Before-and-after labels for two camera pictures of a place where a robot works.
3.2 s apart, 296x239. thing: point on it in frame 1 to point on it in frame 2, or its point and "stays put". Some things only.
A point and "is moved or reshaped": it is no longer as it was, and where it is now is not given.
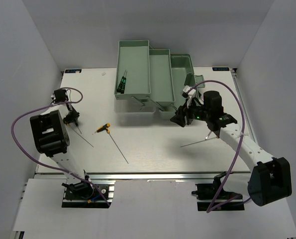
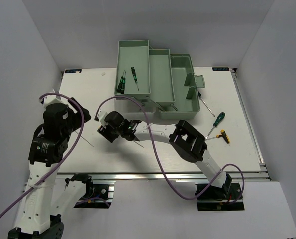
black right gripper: x=179 y=118 to x=106 y=133
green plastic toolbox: x=148 y=80 stays put
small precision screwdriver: x=123 y=85 stays put
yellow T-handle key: x=105 y=127 is moved or reshaped
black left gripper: x=74 y=115 to x=77 y=115
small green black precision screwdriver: x=119 y=89 stays put
